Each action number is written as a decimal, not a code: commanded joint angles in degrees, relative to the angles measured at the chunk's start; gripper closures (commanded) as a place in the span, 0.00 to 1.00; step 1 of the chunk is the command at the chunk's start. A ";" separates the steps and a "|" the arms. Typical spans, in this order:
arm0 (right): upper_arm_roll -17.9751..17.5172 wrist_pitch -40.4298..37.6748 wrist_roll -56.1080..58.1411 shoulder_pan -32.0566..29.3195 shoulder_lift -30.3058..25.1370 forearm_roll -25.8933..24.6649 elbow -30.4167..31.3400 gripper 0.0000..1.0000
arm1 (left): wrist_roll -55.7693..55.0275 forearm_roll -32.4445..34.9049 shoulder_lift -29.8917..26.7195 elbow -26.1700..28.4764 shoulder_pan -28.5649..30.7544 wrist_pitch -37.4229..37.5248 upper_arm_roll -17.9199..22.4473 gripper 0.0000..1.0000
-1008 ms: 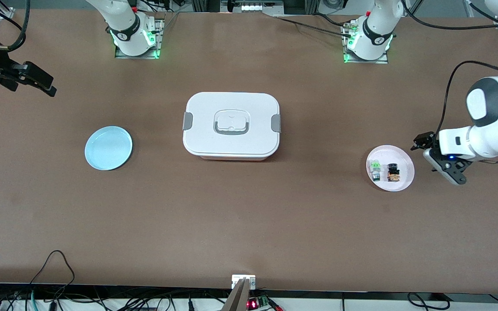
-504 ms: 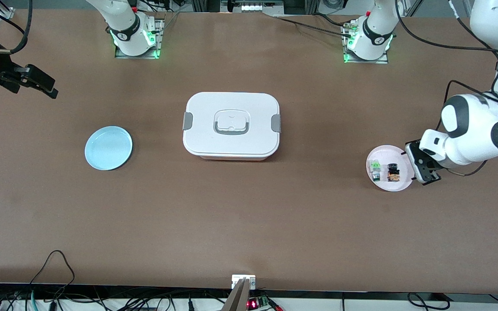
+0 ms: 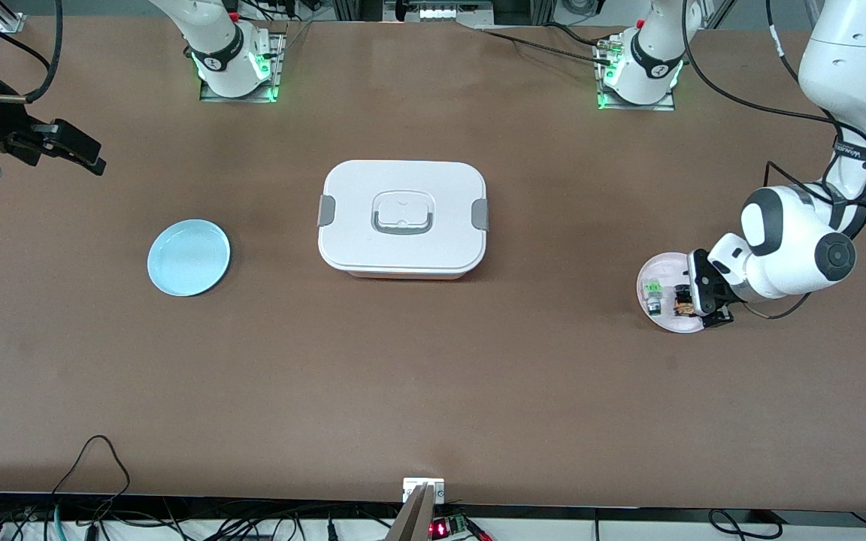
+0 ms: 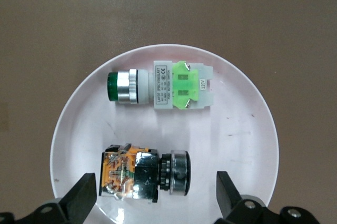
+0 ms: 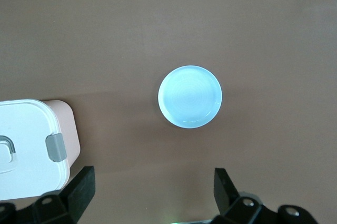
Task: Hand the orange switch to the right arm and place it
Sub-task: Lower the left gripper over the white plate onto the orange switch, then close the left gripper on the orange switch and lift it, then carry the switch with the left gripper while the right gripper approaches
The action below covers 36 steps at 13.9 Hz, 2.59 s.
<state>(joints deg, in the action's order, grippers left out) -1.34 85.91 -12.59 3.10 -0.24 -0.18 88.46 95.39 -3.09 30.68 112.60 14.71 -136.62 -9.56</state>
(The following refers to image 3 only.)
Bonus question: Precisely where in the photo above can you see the pale pink round plate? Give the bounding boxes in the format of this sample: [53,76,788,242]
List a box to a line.
[636,252,708,334]

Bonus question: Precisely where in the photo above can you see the light blue round plate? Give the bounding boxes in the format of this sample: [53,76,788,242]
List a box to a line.
[147,219,232,298]

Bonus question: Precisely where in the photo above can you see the white lunch box grey clips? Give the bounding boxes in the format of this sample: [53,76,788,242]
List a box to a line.
[317,159,490,281]

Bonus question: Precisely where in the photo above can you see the circuit board red display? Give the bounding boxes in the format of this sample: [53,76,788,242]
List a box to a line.
[429,515,471,539]

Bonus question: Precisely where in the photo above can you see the aluminium frame profile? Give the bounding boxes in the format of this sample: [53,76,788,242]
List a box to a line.
[0,0,28,35]

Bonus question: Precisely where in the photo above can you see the black curled cable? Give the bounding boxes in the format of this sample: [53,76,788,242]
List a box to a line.
[707,509,783,540]

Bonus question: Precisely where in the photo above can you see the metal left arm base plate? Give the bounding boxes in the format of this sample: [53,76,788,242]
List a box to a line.
[595,34,678,112]

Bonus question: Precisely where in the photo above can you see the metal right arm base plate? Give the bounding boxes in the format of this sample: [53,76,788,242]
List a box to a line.
[200,21,287,104]

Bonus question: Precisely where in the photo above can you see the black cable to arm base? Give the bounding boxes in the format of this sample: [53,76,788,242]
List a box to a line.
[474,26,618,65]

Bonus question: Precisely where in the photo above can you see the black looped cable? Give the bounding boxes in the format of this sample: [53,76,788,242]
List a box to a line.
[50,434,132,498]

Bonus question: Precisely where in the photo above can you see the white bracket plate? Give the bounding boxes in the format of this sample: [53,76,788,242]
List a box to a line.
[403,478,446,504]

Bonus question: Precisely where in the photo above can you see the grey metal post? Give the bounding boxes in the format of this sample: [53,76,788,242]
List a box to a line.
[386,483,438,541]

